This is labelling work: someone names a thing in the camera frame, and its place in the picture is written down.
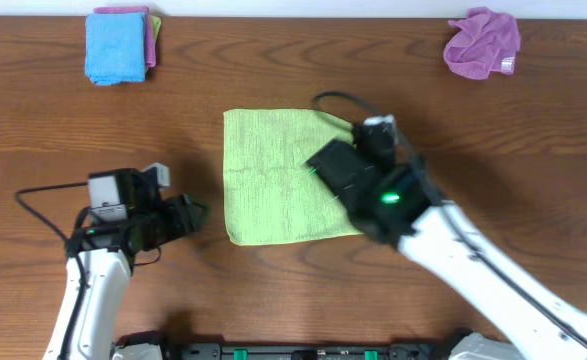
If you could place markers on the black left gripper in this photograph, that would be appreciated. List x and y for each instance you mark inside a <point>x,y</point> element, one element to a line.
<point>184,215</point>

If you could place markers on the green microfiber cloth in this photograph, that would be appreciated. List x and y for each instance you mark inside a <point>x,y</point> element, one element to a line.
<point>271,196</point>

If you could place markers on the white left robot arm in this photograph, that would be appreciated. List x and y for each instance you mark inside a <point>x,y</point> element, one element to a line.
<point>101,259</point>

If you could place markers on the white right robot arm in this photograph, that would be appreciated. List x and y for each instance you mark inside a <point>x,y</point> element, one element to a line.
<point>396,207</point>

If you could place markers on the folded pink cloth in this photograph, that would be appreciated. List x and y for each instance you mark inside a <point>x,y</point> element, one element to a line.
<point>149,43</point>

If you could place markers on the folded blue cloth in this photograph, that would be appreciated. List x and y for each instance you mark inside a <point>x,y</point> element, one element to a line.
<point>115,48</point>

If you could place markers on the folded light green cloth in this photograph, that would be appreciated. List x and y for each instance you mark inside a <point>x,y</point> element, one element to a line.
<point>155,25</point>

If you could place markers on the crumpled purple cloth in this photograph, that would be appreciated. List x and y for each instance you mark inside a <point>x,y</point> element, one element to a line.
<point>486,42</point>

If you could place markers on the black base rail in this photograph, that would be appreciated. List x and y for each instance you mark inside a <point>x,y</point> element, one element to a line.
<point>461,346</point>

